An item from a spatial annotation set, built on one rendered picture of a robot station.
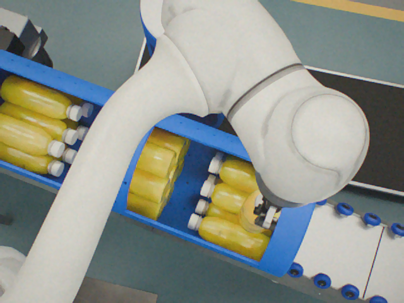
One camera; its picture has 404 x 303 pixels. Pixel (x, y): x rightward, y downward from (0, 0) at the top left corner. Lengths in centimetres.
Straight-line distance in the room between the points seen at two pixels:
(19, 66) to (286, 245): 76
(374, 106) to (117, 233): 132
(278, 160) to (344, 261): 97
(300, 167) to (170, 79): 17
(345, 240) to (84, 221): 103
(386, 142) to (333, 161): 193
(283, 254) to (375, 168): 127
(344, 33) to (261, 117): 223
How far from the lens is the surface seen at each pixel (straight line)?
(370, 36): 274
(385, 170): 235
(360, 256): 144
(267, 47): 52
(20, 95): 134
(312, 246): 141
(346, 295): 139
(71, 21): 275
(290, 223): 110
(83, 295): 133
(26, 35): 179
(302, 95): 47
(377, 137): 238
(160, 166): 115
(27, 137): 128
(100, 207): 51
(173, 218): 132
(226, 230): 122
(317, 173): 46
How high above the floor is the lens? 230
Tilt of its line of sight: 75 degrees down
